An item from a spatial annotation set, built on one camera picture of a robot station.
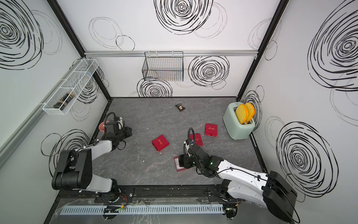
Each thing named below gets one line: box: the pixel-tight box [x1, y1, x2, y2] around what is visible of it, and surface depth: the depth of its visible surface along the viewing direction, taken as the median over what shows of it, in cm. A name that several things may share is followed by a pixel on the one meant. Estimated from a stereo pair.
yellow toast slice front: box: [235, 104, 249, 125], surface depth 86 cm
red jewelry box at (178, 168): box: [173, 156, 187, 173], surface depth 83 cm
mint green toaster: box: [222, 101, 256, 141], surface depth 91 cm
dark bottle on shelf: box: [53, 91, 76, 111], surface depth 69 cm
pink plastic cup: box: [98, 121, 105, 132], surface depth 93 cm
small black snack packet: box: [174, 103, 186, 112], surface depth 114 cm
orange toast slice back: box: [245, 102, 256, 123], surface depth 85 cm
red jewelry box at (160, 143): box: [151, 134, 170, 152], surface depth 91 cm
